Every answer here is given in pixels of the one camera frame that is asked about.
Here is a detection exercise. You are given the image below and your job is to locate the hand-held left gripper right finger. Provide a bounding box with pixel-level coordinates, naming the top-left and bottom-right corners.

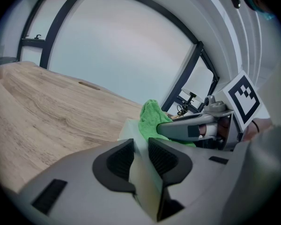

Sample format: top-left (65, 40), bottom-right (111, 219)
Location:
top-left (148, 137), bottom-right (256, 222)

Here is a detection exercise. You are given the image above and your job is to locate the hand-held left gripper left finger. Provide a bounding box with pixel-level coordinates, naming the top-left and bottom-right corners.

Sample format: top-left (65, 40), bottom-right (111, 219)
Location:
top-left (18, 138), bottom-right (153, 225)

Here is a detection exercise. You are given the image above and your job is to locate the green cloth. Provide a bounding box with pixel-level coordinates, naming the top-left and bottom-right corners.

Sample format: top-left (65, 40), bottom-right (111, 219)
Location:
top-left (138, 99), bottom-right (197, 148)

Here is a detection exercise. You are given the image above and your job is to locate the person's right forearm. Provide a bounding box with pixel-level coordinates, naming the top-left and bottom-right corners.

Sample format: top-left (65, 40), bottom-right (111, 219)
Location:
top-left (244, 118), bottom-right (274, 142)

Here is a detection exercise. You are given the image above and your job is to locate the black window frame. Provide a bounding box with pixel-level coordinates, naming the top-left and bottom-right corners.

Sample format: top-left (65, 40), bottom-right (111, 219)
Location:
top-left (16, 0), bottom-right (89, 70)
top-left (161, 41), bottom-right (220, 113)

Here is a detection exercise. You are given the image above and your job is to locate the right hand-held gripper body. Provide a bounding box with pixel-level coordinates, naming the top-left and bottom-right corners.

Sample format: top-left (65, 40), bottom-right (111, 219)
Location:
top-left (202, 70), bottom-right (262, 151)

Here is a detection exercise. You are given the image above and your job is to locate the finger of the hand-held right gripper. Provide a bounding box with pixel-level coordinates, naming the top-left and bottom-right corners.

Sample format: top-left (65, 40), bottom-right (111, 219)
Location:
top-left (156, 120), bottom-right (218, 142)
top-left (171, 110), bottom-right (235, 122)

